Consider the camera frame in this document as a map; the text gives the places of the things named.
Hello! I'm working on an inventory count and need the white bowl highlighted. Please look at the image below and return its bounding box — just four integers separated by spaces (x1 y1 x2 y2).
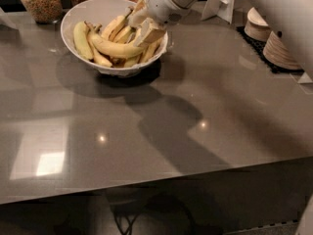
61 0 168 77

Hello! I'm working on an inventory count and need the white folded sign stand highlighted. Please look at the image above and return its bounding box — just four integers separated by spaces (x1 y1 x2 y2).
201 0 243 24

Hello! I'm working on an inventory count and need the black rubber mat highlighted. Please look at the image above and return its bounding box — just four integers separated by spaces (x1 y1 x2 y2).
236 26 304 73

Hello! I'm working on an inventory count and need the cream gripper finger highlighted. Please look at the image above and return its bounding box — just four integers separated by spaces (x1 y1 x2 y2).
134 18 166 47
128 0 150 27

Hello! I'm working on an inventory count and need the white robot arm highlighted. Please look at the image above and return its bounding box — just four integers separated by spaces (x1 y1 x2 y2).
130 0 313 77

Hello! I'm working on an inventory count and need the front stack of paper plates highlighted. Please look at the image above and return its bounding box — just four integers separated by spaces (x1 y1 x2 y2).
263 31 301 71

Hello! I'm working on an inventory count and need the left greenish yellow banana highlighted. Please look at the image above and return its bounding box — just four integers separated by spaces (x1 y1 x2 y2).
73 22 93 61

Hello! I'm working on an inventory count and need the rear stack of paper bowls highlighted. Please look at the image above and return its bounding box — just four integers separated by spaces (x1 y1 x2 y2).
244 7 271 42

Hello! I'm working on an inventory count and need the large front yellow banana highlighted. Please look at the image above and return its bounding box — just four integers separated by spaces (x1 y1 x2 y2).
85 23 145 59

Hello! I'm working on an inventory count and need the dark stool under table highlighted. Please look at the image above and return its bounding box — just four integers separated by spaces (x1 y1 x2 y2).
106 186 184 235

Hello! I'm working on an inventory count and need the left glass cereal jar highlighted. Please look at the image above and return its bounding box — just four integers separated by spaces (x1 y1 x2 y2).
21 0 63 24

